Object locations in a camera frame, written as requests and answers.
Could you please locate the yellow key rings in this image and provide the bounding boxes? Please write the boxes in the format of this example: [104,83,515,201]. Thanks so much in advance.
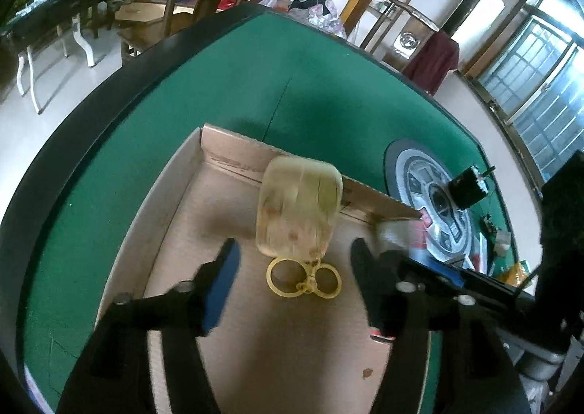
[265,256,343,301]

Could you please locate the cream rounded plastic case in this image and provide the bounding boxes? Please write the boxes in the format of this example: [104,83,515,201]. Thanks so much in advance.
[255,156,343,262]

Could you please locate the red grey toothpaste box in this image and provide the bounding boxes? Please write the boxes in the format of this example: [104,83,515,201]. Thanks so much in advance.
[369,327,395,344]

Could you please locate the cardboard box tray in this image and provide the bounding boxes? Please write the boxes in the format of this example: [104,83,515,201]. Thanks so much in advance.
[100,125,418,413]

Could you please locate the round grey table control panel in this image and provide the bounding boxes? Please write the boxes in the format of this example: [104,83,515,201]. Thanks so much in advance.
[383,139,477,269]

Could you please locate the black cylindrical motor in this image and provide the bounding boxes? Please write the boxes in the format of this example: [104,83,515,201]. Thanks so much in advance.
[447,165,496,209]

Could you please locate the dark red hanging cloth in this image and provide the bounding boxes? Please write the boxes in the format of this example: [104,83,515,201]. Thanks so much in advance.
[403,31,459,96]

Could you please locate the window with metal grille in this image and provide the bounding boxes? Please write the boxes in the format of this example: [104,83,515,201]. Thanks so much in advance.
[476,15,583,181]

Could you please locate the wooden valet stand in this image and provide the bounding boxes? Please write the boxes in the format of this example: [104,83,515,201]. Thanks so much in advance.
[360,0,441,70]

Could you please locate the pile of clothes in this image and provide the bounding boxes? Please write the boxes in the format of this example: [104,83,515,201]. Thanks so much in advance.
[288,0,346,39]

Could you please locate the white standing air conditioner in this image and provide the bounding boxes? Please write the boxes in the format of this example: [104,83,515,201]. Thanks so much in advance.
[442,0,505,54]

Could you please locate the black side table white legs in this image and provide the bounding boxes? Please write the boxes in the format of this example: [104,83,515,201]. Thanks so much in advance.
[1,0,112,114]

